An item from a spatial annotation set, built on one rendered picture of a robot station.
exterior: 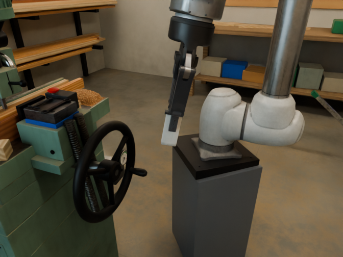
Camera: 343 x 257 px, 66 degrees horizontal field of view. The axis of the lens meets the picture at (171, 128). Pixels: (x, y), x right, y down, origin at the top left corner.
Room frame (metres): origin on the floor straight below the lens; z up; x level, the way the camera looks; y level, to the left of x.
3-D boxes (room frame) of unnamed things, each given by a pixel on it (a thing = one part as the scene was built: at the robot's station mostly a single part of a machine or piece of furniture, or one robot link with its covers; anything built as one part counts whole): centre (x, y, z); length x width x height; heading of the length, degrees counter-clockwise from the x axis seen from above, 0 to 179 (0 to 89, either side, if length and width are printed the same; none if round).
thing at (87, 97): (0.92, 0.33, 0.92); 0.14 x 0.09 x 0.04; 70
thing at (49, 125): (0.66, 0.31, 0.99); 0.13 x 0.11 x 0.06; 160
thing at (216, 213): (1.00, -0.19, 0.30); 0.30 x 0.30 x 0.60; 20
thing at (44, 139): (0.66, 0.32, 0.91); 0.15 x 0.14 x 0.09; 160
